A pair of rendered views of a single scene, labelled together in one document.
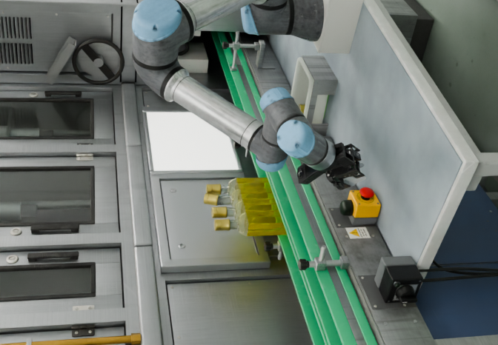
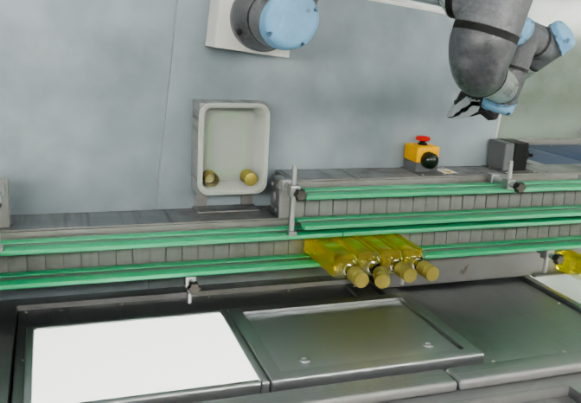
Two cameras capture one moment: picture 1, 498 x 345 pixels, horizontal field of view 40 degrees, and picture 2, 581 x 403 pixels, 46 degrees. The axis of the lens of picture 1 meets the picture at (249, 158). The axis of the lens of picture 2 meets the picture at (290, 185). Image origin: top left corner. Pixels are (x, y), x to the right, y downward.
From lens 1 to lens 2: 2.60 m
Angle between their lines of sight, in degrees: 86
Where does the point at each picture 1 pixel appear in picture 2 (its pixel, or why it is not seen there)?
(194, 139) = (139, 349)
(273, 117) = (541, 34)
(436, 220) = not seen: hidden behind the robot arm
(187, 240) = (411, 342)
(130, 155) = not seen: outside the picture
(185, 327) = (545, 348)
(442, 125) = not seen: hidden behind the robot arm
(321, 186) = (386, 176)
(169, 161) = (220, 367)
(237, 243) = (387, 311)
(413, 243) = (485, 129)
